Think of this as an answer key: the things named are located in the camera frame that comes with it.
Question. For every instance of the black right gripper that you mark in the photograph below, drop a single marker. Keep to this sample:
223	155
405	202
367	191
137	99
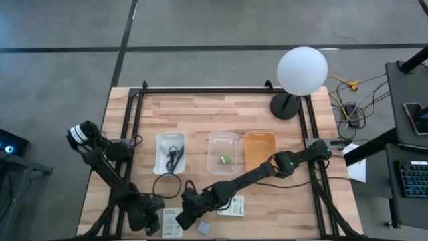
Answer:
197	201

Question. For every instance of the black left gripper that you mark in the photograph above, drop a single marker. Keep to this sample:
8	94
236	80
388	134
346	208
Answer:
152	217

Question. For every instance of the green and white charger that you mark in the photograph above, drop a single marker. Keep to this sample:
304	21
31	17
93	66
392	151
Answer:
226	159

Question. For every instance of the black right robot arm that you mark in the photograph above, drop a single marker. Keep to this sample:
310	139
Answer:
254	174

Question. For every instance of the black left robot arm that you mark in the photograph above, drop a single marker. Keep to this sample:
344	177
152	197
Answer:
103	167

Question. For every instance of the white plastic bin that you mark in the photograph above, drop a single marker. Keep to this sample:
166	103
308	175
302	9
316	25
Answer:
160	160

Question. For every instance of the clear plastic bin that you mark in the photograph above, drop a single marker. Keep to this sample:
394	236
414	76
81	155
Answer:
222	144

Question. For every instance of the yellow-orange plastic bin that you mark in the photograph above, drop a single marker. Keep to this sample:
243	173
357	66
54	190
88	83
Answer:
259	150

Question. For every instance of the white printed flat box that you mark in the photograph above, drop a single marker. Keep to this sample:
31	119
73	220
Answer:
170	222

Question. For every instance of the white cube charger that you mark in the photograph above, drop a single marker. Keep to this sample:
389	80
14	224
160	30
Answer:
203	228

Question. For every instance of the green and white Acer box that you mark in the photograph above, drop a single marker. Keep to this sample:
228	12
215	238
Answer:
235	207

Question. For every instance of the black floor stand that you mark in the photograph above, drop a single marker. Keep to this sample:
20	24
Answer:
20	174

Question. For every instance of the black device with blue light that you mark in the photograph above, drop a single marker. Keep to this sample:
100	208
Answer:
11	144

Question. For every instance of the white paper sheet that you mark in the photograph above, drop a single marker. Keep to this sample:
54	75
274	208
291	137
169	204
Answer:
356	167

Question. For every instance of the white globe table lamp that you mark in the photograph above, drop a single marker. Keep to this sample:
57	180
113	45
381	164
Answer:
301	70

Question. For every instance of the backlit black keyboard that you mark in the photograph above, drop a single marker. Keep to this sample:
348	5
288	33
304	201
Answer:
414	179

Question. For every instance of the dark grey side desk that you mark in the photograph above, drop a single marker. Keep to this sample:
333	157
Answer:
401	100

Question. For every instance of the black smartphone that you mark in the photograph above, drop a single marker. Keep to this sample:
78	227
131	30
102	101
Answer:
414	117

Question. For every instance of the black aluminium rig frame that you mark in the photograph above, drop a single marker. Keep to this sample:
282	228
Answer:
207	90

